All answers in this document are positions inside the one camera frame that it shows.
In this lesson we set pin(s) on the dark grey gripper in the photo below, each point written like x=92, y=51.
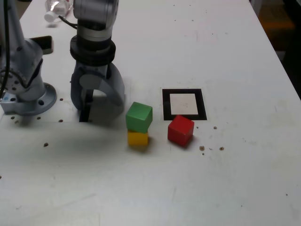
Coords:
x=94, y=68

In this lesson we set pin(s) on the green cube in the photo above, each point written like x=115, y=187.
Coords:
x=138, y=115

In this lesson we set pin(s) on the yellow cube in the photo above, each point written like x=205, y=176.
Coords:
x=137, y=139

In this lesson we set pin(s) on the red cube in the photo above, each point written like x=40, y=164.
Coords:
x=179, y=130

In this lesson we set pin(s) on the black tape square outline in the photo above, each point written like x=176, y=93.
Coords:
x=165, y=103

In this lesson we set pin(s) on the black tape strip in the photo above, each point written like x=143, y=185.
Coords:
x=84, y=115

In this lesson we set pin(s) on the black flat phone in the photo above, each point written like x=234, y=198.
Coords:
x=45, y=43

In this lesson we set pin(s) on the clear plastic bottle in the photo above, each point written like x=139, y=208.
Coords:
x=50, y=16

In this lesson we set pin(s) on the orange box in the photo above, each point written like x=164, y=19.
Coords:
x=275, y=21

